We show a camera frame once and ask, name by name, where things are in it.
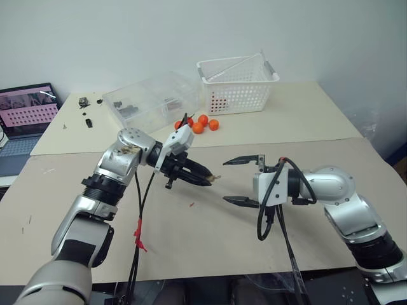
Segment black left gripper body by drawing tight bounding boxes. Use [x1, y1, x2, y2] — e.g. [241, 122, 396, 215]
[160, 151, 191, 190]

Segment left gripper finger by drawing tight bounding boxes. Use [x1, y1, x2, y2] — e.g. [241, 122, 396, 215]
[184, 158, 212, 179]
[184, 173, 212, 188]

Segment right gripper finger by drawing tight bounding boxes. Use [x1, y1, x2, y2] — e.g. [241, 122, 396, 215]
[222, 154, 266, 166]
[222, 196, 262, 209]

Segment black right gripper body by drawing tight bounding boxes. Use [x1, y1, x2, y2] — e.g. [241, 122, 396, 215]
[258, 162, 282, 174]

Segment beige cardboard table cover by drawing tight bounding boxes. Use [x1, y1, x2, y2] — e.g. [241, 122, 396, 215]
[0, 135, 407, 286]

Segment red object inside basket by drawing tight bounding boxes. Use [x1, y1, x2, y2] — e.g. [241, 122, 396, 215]
[209, 91, 228, 112]

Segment white perforated plastic basket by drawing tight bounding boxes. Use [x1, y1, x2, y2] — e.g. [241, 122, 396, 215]
[196, 50, 280, 116]

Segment clear plastic storage box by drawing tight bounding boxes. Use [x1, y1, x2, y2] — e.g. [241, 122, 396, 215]
[102, 72, 202, 134]

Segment black parts in clear box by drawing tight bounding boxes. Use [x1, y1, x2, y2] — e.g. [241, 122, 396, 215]
[113, 100, 139, 117]

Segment clear plastic film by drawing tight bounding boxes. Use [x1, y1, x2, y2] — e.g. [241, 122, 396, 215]
[244, 269, 308, 294]

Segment clear plastic bag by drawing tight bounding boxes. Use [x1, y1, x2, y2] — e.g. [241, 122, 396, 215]
[348, 100, 394, 142]

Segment grey laptop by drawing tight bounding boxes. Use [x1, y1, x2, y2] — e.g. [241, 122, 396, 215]
[0, 83, 62, 177]

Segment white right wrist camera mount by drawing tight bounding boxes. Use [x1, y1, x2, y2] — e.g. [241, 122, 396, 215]
[252, 166, 291, 206]

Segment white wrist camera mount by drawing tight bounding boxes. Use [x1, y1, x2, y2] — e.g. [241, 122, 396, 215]
[252, 166, 291, 206]
[153, 125, 195, 174]

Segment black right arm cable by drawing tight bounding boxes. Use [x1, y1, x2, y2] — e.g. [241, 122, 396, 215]
[256, 156, 318, 241]

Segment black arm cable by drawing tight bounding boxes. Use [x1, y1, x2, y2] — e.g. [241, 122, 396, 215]
[125, 165, 160, 302]
[256, 156, 318, 241]

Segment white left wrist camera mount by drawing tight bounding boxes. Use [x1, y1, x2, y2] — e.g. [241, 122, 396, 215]
[153, 125, 195, 174]

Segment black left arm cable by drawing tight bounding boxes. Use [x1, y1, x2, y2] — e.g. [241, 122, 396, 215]
[125, 165, 160, 302]

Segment thin black cable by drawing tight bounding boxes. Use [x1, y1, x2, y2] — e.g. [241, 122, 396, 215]
[275, 205, 311, 305]

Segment red tape on cable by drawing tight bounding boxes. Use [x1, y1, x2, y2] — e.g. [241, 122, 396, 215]
[133, 217, 149, 254]

